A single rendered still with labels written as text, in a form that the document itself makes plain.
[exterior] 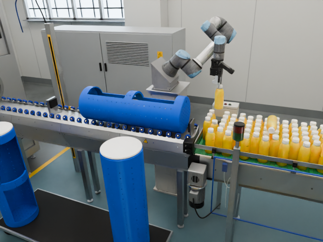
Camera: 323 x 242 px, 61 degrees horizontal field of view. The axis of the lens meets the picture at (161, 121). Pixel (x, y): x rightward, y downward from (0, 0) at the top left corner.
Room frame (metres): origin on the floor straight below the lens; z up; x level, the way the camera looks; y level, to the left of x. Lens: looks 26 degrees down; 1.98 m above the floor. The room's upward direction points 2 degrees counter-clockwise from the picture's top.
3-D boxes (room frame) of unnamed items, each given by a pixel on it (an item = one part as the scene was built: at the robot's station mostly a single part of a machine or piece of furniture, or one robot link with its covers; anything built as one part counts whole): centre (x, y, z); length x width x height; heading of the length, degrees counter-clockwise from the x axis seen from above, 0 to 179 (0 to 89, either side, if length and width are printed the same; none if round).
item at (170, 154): (2.27, 0.74, 0.79); 2.17 x 0.29 x 0.34; 67
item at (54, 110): (2.38, 1.00, 1.00); 0.10 x 0.04 x 0.15; 157
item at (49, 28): (2.74, 1.02, 0.85); 0.06 x 0.06 x 1.70; 67
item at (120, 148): (1.55, 0.27, 1.03); 0.28 x 0.28 x 0.01
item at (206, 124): (1.85, -0.35, 0.98); 0.07 x 0.07 x 0.17
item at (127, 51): (4.17, 0.71, 0.72); 2.15 x 0.54 x 1.45; 66
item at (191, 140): (1.66, -0.19, 0.95); 0.10 x 0.07 x 0.10; 157
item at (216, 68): (1.93, -0.41, 1.44); 0.09 x 0.08 x 0.12; 67
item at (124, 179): (1.55, 0.27, 0.59); 0.28 x 0.28 x 0.88
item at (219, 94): (1.92, -0.44, 1.21); 0.07 x 0.07 x 0.17
